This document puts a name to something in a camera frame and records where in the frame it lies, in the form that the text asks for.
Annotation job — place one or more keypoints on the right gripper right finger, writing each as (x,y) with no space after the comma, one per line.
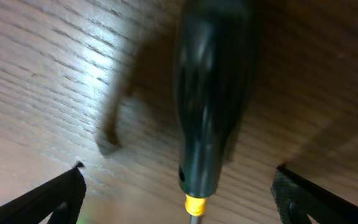
(298,201)

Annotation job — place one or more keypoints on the black handled screwdriver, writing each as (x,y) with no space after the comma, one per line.
(214,66)

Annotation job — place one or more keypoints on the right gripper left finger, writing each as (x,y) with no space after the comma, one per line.
(60,199)

